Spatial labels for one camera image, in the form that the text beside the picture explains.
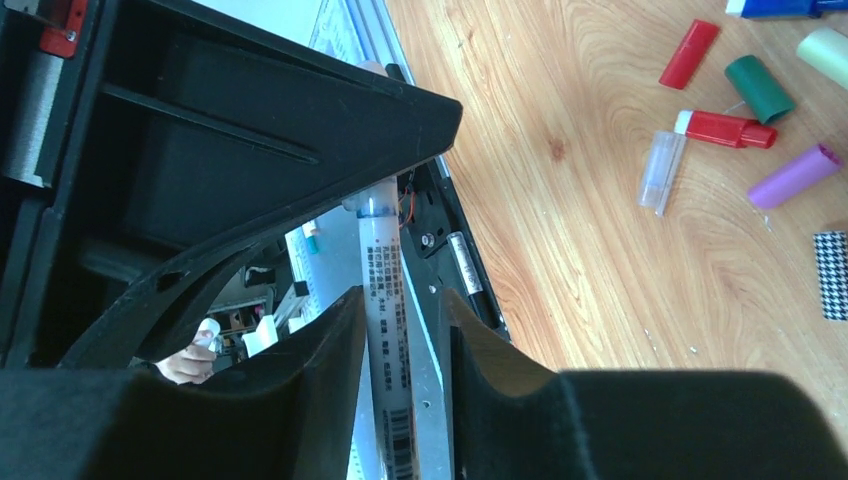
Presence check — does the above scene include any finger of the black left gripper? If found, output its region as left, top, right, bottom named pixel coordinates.
left=60, top=1, right=462, bottom=369

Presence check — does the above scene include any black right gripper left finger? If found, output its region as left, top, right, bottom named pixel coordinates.
left=1, top=286, right=365, bottom=479

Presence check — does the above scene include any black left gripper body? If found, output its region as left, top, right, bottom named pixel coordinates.
left=1, top=1, right=126, bottom=368

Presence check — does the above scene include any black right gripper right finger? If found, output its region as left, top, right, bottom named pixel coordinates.
left=440, top=289, right=847, bottom=479

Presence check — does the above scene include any clear cap blue pen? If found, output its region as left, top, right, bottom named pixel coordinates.
left=349, top=177, right=420, bottom=480

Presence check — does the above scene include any houndstooth pen cap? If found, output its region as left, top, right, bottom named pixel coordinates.
left=813, top=231, right=847, bottom=321

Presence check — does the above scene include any red pen cap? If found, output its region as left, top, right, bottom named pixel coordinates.
left=658, top=19, right=720, bottom=90
left=673, top=110, right=778, bottom=149

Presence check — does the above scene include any purple pen cap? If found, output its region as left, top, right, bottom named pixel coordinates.
left=748, top=143, right=846, bottom=210

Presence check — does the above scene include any green pen cap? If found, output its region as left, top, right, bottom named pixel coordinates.
left=724, top=55, right=796, bottom=125

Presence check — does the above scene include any pale yellow pen cap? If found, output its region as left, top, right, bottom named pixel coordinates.
left=796, top=27, right=847, bottom=89

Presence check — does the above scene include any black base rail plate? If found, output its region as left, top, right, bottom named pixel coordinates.
left=397, top=157, right=511, bottom=341

